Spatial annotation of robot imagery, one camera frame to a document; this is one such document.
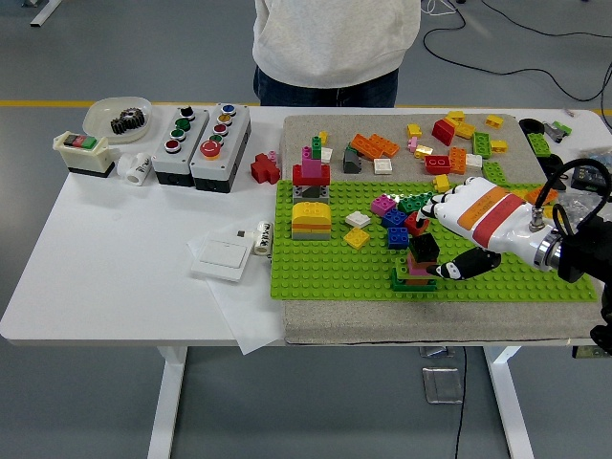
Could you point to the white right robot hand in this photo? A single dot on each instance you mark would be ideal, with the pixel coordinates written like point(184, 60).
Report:
point(487, 215)

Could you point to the black toy brick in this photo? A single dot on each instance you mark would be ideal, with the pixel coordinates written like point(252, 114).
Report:
point(423, 247)

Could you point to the lime green long brick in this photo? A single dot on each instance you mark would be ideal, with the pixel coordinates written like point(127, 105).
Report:
point(539, 143)
point(482, 145)
point(495, 172)

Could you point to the small white brick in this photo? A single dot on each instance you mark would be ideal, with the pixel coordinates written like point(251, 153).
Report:
point(327, 153)
point(474, 160)

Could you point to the small yellow brick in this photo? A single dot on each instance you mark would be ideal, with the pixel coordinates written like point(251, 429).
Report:
point(494, 121)
point(413, 130)
point(323, 137)
point(498, 146)
point(455, 115)
point(441, 183)

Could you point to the orange long brick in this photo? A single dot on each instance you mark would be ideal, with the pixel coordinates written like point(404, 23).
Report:
point(540, 194)
point(457, 161)
point(386, 144)
point(365, 147)

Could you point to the red two-stud brick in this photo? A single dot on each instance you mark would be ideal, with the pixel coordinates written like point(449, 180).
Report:
point(437, 165)

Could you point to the red square brick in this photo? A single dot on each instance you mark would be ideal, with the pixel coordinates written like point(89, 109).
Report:
point(412, 225)

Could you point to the dark green long brick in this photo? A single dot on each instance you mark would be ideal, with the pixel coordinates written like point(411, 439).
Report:
point(412, 204)

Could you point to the brown-orange square brick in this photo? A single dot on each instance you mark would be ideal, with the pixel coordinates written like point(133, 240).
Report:
point(416, 264)

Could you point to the yellow-orange brick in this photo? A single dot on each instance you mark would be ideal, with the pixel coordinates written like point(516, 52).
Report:
point(465, 130)

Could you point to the pink flat brick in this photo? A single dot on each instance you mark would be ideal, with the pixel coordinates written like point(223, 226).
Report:
point(417, 271)

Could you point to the blue square brick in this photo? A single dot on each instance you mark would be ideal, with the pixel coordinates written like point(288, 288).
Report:
point(397, 238)
point(394, 218)

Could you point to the orange flat brick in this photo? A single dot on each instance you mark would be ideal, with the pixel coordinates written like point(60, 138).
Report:
point(416, 281)

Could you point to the small pink brick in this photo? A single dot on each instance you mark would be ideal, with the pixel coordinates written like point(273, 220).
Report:
point(306, 153)
point(412, 144)

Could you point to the magenta square brick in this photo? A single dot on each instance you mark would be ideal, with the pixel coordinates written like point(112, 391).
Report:
point(382, 205)

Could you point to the dark green plate brick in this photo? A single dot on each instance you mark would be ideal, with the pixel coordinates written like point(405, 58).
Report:
point(399, 286)

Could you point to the white square brick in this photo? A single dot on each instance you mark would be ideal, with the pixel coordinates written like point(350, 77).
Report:
point(357, 219)

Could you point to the yellow flat square brick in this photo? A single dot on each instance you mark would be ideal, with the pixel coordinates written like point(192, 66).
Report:
point(356, 238)

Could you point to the dark grey slope brick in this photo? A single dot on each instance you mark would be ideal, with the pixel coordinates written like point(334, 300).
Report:
point(353, 163)

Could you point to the green studded baseplate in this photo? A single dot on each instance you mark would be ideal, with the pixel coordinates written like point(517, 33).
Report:
point(334, 268)

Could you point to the yellow domed brick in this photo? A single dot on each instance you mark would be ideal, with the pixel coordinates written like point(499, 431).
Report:
point(311, 210)

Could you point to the orange plate brick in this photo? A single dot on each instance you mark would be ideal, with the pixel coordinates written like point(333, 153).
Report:
point(311, 225)

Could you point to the light grey brick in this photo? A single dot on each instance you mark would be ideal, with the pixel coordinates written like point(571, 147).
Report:
point(311, 234)

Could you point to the tall pink brick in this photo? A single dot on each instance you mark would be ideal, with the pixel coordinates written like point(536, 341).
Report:
point(312, 167)

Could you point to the small green brick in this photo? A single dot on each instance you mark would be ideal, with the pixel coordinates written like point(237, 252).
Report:
point(316, 146)

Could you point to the grey arch brick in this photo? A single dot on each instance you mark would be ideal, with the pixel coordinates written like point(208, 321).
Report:
point(297, 192)

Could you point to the wide red brick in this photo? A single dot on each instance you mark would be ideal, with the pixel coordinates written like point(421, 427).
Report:
point(299, 176)

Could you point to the red cross-shaped brick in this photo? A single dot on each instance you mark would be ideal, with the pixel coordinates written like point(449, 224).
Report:
point(264, 168)

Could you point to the yellow square tile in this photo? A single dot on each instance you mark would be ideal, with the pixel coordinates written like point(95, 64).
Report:
point(550, 210)

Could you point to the clear plastic bag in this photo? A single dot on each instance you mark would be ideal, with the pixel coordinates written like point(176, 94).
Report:
point(581, 203)

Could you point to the black electronic device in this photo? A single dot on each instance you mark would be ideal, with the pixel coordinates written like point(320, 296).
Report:
point(590, 179)

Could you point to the grey and green clip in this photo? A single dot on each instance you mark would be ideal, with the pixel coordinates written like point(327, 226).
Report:
point(557, 130)

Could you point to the white square tile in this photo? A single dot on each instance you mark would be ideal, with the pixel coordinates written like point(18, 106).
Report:
point(383, 165)

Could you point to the bag of blue parts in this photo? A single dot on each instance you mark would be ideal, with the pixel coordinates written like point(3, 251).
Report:
point(597, 157)

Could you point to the metal floor socket plate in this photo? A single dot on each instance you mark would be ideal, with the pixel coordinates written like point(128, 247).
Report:
point(442, 385)

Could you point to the white table leg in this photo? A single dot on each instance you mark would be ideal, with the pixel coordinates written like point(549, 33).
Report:
point(167, 406)
point(508, 406)

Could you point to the grey-brown mat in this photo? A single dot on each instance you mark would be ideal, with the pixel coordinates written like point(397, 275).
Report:
point(311, 129)

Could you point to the white printed cylinder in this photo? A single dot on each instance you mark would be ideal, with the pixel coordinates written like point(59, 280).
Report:
point(262, 239)

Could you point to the person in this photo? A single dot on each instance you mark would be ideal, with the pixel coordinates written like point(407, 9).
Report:
point(334, 38)

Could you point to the white paper sheet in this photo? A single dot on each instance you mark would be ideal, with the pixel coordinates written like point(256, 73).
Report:
point(248, 315)

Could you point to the grey emergency-stop control box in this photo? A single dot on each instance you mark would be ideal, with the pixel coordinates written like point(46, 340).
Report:
point(210, 169)

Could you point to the grey four-button control box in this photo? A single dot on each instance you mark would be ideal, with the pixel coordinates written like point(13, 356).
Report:
point(177, 167)

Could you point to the white pipe tee fitting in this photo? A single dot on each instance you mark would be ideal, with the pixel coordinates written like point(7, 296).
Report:
point(136, 169)

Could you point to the black metal gear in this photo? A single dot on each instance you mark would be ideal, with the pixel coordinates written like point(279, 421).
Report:
point(128, 122)

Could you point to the translucent white bowl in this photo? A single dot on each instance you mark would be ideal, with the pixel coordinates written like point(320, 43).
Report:
point(100, 115)

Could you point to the white table foot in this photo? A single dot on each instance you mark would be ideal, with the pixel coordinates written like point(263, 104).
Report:
point(45, 12)

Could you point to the metal under-table bracket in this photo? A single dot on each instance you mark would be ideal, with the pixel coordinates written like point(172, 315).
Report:
point(435, 352)

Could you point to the white wall switch plate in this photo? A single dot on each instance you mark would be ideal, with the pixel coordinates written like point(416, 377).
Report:
point(222, 255)

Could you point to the cream red-green switch box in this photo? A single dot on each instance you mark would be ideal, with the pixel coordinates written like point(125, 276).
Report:
point(83, 158)

